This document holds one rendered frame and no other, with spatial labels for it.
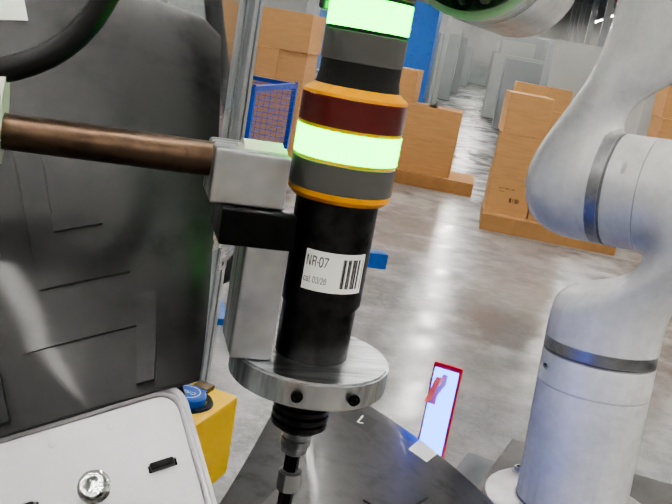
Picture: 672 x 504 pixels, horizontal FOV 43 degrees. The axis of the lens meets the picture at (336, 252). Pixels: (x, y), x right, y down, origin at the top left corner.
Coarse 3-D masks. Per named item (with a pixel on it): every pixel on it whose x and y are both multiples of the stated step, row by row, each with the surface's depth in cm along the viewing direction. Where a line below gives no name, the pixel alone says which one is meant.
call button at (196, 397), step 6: (186, 390) 84; (192, 390) 84; (198, 390) 85; (204, 390) 85; (186, 396) 83; (192, 396) 83; (198, 396) 83; (204, 396) 84; (192, 402) 82; (198, 402) 83; (204, 402) 84; (192, 408) 83
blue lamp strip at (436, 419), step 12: (444, 372) 72; (456, 384) 72; (444, 396) 72; (432, 408) 73; (444, 408) 73; (432, 420) 73; (444, 420) 73; (432, 432) 73; (444, 432) 73; (432, 444) 74
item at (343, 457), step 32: (384, 416) 65; (256, 448) 54; (320, 448) 56; (352, 448) 58; (384, 448) 59; (256, 480) 50; (320, 480) 52; (352, 480) 53; (384, 480) 54; (416, 480) 57; (448, 480) 60
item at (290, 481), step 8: (288, 456) 38; (288, 464) 38; (296, 464) 39; (280, 472) 39; (288, 472) 39; (296, 472) 39; (280, 480) 39; (288, 480) 38; (296, 480) 39; (280, 488) 39; (288, 488) 39; (296, 488) 39; (280, 496) 39; (288, 496) 39
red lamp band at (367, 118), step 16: (304, 96) 34; (320, 96) 33; (304, 112) 34; (320, 112) 33; (336, 112) 33; (352, 112) 33; (368, 112) 33; (384, 112) 33; (400, 112) 34; (336, 128) 33; (352, 128) 33; (368, 128) 33; (384, 128) 33; (400, 128) 34
